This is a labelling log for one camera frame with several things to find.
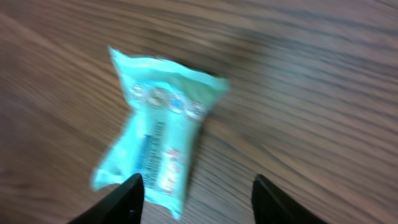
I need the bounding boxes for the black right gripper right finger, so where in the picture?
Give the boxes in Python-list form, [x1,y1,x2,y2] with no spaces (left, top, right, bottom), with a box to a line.
[251,174,326,224]

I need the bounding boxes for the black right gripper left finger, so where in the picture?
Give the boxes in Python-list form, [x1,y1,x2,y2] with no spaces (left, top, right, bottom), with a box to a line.
[68,174,144,224]

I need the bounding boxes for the teal snack packet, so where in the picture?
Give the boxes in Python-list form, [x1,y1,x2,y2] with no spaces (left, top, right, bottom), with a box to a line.
[91,49,229,219]

